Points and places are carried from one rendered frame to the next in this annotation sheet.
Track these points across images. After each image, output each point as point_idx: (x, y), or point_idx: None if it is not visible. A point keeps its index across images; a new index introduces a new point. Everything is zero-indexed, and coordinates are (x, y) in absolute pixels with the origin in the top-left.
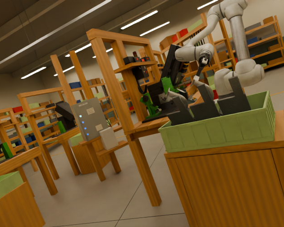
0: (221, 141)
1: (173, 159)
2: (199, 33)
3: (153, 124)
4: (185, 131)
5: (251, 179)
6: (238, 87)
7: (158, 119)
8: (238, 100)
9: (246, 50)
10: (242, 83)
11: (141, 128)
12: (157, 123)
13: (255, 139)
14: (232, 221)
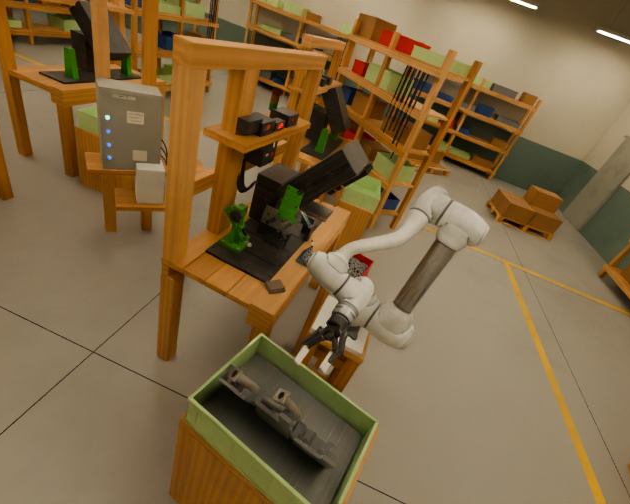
0: (259, 485)
1: (189, 434)
2: (376, 239)
3: (217, 287)
4: (223, 436)
5: None
6: (328, 465)
7: (233, 272)
8: (319, 460)
9: (416, 301)
10: (373, 334)
11: (194, 276)
12: (223, 290)
13: None
14: None
